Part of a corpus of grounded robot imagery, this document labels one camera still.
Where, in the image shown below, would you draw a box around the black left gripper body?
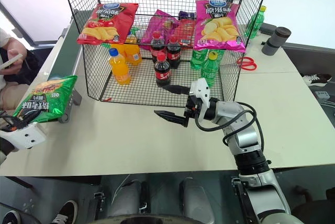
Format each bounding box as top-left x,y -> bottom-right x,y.
0,115 -> 29,130

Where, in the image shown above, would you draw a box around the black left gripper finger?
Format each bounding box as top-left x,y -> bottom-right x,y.
18,109 -> 41,124

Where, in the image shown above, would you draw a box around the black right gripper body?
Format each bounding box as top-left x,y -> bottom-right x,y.
184,95 -> 204,120

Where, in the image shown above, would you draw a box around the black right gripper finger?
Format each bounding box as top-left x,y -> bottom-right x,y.
162,83 -> 191,95
153,110 -> 190,128

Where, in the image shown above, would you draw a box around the green chips bag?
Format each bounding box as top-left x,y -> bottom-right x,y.
12,74 -> 79,124

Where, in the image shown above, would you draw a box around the bystander bare hand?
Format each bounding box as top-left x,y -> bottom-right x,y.
5,47 -> 28,75

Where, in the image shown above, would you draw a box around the cola bottle red cap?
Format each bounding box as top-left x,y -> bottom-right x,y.
153,52 -> 172,87
150,31 -> 166,64
166,35 -> 182,70

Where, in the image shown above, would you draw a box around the seated person white shirt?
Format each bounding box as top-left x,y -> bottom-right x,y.
0,27 -> 35,111

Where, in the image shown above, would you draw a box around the green soda bottle yellow cap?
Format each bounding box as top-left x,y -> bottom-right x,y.
244,5 -> 267,39
200,51 -> 220,87
189,48 -> 209,71
215,49 -> 226,65

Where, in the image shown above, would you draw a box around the orange soda bottle blue cap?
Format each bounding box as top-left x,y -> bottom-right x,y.
108,48 -> 131,85
109,42 -> 127,59
124,31 -> 143,66

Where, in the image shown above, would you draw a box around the white smartphone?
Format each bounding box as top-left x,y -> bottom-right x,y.
0,53 -> 24,70

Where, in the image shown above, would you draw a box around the small red chips bag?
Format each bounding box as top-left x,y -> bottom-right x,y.
172,18 -> 197,47

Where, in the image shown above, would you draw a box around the purple chips bag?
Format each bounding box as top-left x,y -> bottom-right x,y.
140,9 -> 181,51

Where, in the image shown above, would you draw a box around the dark purple snack pack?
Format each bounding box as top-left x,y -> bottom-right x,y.
178,10 -> 197,20

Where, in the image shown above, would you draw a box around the magenta potato chips bag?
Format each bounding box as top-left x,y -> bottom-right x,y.
193,0 -> 247,53

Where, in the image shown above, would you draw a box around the grey rounded robot leg cover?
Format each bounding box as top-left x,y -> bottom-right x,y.
108,181 -> 142,218
180,178 -> 214,218

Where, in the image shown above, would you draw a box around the black sneaker white laces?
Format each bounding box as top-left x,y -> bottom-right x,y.
49,199 -> 79,224
1,209 -> 21,224

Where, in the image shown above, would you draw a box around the red tomato chips bag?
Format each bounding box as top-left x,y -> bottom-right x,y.
76,3 -> 139,46

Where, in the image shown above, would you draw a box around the dark rounded robot torso rim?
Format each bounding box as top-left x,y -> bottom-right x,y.
94,215 -> 205,224

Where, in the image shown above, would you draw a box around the grey tumbler dark lid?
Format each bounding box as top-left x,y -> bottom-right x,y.
261,27 -> 292,56

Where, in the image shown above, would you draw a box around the dark grey flat device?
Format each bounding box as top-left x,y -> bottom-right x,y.
258,22 -> 278,36

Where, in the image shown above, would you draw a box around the brown and white sneaker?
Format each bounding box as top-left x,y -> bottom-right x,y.
300,73 -> 332,86

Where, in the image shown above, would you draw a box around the black wire mesh rack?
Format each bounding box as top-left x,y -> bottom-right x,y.
59,0 -> 272,109

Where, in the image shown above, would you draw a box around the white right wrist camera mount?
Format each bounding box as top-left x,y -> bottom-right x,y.
188,77 -> 211,109

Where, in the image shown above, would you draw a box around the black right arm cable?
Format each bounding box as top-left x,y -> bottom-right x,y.
195,102 -> 265,152

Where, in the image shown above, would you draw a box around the red handled scissors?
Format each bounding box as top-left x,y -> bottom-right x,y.
236,56 -> 257,72

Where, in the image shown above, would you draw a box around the green conveyor belt grey frame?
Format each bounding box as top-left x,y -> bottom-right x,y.
41,9 -> 87,124

